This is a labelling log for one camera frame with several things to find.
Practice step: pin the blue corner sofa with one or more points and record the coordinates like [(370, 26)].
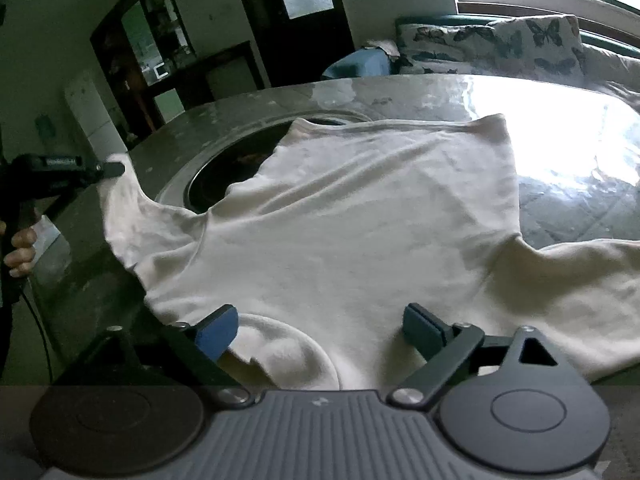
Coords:
[(547, 48)]

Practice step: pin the blue cushion sofa end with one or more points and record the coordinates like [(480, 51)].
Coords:
[(361, 63)]

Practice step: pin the butterfly print pillow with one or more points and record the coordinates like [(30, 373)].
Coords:
[(545, 48)]

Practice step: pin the grey plain pillow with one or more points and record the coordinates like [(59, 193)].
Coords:
[(604, 67)]

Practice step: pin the white refrigerator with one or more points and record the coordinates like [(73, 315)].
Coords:
[(85, 103)]

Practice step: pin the dark door with glass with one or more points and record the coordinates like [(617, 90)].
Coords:
[(298, 40)]

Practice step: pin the cream white sweater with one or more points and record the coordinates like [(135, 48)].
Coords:
[(360, 249)]

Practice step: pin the person's left hand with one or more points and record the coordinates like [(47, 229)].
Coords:
[(20, 260)]

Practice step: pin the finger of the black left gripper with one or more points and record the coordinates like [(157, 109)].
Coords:
[(104, 174), (104, 167)]

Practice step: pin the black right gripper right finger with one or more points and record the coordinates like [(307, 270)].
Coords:
[(452, 354)]

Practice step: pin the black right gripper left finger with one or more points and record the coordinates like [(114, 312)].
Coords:
[(197, 349)]

